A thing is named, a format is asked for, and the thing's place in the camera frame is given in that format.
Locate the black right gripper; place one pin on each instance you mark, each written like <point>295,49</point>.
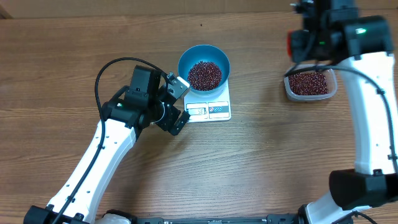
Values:
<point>300,50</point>

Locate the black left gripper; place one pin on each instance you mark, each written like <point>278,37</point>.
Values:
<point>173,113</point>

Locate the red measuring scoop blue handle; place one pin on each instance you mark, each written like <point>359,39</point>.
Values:
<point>289,43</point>

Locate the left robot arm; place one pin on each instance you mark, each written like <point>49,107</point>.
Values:
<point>148,99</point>

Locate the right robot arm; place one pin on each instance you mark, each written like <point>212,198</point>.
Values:
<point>336,37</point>

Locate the white digital kitchen scale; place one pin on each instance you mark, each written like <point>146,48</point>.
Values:
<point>208,108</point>

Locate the red beans in bowl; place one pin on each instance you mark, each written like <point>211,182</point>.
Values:
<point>204,76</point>

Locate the teal plastic bowl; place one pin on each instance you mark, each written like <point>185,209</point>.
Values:
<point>205,53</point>

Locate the red adzuki beans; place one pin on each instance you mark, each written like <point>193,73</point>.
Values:
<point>311,83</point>

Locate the clear plastic food container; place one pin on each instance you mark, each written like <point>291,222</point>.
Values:
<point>332,88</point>

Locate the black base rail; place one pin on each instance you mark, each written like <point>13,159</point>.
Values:
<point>217,220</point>

